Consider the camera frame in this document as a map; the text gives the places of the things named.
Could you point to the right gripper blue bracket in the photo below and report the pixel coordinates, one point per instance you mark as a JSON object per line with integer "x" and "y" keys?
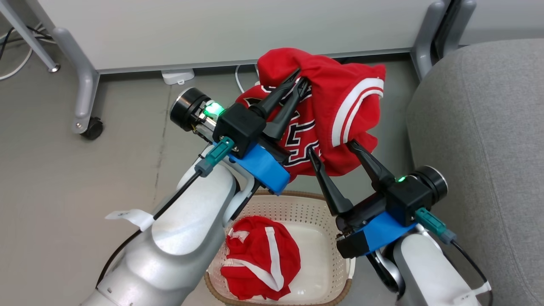
{"x": 378, "y": 231}

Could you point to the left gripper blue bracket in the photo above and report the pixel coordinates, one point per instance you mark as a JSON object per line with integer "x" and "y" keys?
{"x": 259, "y": 168}

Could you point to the red jersey with black lettering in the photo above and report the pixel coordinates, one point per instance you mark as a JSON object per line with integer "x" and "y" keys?
{"x": 335, "y": 85}

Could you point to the red garment with white stripes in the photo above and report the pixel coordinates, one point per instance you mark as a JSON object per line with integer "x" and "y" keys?
{"x": 255, "y": 250}

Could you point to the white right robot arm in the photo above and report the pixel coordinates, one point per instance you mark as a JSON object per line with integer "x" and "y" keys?
{"x": 425, "y": 272}

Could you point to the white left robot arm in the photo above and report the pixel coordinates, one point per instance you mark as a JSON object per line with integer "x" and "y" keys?
{"x": 191, "y": 221}

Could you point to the cream perforated laundry basket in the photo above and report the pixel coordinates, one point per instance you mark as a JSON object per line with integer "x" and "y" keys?
{"x": 318, "y": 255}

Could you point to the white power adapter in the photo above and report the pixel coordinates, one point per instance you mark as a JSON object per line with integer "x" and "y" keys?
{"x": 177, "y": 76}

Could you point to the grey fabric sofa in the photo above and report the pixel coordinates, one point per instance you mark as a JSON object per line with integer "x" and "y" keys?
{"x": 480, "y": 127}

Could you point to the grey leg of neighbouring panel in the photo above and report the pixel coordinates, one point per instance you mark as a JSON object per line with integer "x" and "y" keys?
{"x": 463, "y": 17}

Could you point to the grey partition leg with caster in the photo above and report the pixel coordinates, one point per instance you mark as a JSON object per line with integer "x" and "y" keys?
{"x": 83, "y": 80}

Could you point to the grey metal table leg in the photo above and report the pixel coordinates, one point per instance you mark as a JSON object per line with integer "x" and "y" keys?
{"x": 32, "y": 40}

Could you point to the left black wrist camera box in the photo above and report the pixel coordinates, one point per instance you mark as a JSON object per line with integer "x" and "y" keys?
{"x": 240, "y": 125}

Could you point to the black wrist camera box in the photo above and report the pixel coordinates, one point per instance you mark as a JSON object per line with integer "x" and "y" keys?
{"x": 406, "y": 197}
{"x": 240, "y": 125}

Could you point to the right black wrist camera box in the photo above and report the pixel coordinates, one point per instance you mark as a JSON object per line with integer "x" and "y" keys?
{"x": 406, "y": 197}

